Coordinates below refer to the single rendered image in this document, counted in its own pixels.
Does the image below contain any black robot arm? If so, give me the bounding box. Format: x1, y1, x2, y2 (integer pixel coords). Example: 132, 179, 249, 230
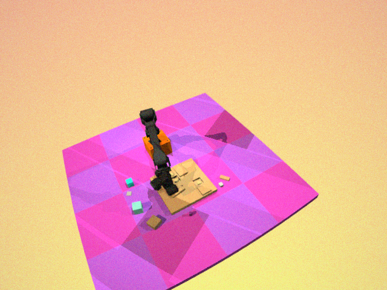
139, 108, 173, 191

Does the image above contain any orange flat bar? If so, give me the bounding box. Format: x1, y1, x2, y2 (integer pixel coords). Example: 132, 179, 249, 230
220, 175, 230, 181

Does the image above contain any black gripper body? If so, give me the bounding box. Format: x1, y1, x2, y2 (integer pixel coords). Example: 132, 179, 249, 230
155, 171, 178, 196

